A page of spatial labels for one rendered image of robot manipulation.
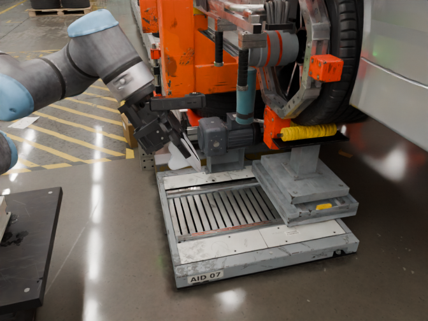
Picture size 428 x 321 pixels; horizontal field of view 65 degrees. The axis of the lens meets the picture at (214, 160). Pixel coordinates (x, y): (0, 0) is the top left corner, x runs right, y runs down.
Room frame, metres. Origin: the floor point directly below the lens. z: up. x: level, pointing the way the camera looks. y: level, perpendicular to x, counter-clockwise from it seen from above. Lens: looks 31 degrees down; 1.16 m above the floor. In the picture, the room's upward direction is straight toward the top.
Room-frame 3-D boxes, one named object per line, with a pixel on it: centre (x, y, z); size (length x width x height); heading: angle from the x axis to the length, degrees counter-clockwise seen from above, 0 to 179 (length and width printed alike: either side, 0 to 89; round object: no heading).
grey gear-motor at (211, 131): (1.72, -0.12, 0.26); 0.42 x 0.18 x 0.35; 104
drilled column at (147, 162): (1.89, 0.43, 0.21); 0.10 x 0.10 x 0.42; 14
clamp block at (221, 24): (1.55, -0.05, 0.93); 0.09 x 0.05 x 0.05; 104
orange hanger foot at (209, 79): (1.92, -0.13, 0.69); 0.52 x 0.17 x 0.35; 104
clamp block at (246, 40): (1.22, -0.13, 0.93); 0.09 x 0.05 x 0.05; 104
